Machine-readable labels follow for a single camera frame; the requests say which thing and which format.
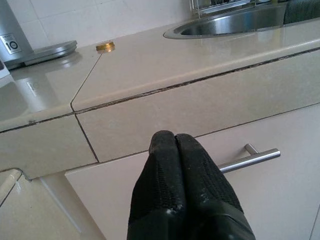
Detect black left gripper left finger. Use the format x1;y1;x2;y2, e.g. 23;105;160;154
126;129;186;240

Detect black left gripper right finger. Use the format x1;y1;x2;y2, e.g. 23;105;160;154
176;133;256;240

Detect silver kitchen appliance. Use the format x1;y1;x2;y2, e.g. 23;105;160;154
0;0;78;71

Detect beige drawer front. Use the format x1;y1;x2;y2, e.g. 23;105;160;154
64;103;320;240

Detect gold metal jar lid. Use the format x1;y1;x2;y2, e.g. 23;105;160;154
95;42;116;53

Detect stainless steel double sink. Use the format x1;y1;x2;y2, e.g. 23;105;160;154
162;2;288;40

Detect grey dish cloth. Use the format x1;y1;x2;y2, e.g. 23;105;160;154
283;0;320;26

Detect steel bar drawer handle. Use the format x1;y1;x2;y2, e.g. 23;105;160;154
218;143;281;174

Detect wire dish rack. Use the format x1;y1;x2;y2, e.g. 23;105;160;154
189;0;257;18

